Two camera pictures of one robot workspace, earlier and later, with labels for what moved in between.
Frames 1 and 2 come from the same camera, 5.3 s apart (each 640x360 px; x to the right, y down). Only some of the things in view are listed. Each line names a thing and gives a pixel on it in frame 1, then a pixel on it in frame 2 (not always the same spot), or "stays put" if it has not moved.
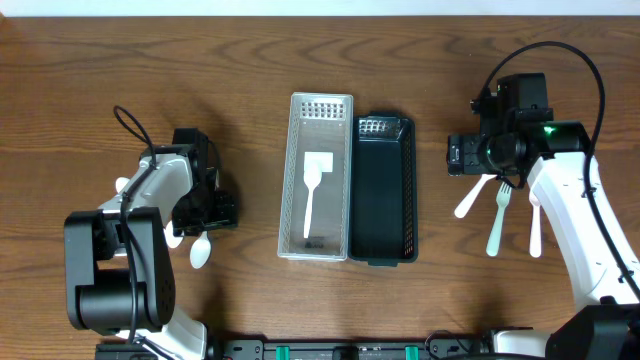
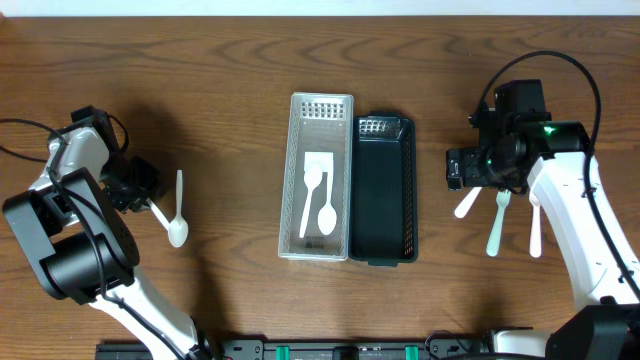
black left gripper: x=209 y=211 → x=134 y=195
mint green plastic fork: x=502 y=197 stays put
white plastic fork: x=535 y=249 stays put
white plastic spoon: x=200 y=251 → x=327 y=218
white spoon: x=466 y=202 stays put
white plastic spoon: x=312 y=178 stays put
